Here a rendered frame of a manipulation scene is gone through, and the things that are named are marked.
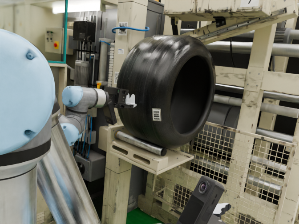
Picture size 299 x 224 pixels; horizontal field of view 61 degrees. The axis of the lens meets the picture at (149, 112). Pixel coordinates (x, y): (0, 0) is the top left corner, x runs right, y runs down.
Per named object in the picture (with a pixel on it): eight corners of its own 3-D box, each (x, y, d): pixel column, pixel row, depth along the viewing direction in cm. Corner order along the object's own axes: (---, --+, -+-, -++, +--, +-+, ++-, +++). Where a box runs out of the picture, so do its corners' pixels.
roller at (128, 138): (113, 137, 148) (116, 129, 148) (118, 138, 151) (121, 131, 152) (160, 155, 126) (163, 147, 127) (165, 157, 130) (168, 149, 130)
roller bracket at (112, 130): (106, 142, 148) (107, 126, 146) (150, 132, 178) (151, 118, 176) (110, 144, 146) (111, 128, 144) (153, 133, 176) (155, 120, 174)
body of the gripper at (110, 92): (130, 90, 107) (109, 87, 97) (127, 110, 108) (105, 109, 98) (118, 87, 111) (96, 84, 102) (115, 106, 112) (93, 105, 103)
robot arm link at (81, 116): (55, 140, 88) (62, 110, 86) (62, 131, 99) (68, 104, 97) (78, 145, 89) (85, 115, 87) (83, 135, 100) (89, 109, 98)
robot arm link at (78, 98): (58, 105, 91) (62, 82, 90) (83, 106, 100) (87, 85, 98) (70, 111, 87) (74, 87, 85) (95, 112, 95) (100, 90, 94)
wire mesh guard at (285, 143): (150, 195, 200) (159, 110, 186) (151, 194, 201) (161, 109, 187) (269, 260, 145) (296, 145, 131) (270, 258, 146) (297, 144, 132)
